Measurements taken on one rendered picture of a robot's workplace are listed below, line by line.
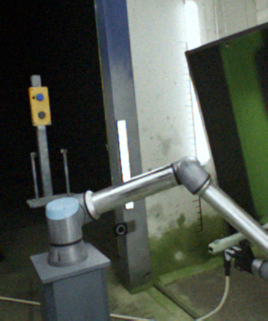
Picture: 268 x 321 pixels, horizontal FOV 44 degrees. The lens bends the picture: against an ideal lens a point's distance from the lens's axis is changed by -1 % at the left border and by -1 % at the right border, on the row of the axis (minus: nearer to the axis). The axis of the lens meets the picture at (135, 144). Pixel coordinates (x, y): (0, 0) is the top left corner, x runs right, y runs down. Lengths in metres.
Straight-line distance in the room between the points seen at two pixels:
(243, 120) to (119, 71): 0.92
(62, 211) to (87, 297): 0.39
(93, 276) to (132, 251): 0.99
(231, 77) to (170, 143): 0.68
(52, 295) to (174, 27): 2.03
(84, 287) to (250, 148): 1.40
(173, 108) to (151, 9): 0.76
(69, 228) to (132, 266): 1.11
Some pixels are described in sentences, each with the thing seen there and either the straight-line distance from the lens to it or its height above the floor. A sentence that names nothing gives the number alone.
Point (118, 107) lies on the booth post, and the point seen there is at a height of 1.37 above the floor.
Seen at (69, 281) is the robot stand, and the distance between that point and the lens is 1.55.
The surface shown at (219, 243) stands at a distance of 1.89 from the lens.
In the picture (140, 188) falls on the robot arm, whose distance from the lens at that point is 1.61.
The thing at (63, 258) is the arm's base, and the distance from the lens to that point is 1.58.
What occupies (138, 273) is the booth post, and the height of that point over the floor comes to 0.15.
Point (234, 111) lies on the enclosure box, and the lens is 2.28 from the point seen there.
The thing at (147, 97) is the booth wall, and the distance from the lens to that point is 2.49.
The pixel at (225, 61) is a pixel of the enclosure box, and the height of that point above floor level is 1.58.
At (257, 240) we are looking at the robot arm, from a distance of 1.55.
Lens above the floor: 1.23
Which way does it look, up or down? 3 degrees down
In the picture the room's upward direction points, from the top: 5 degrees counter-clockwise
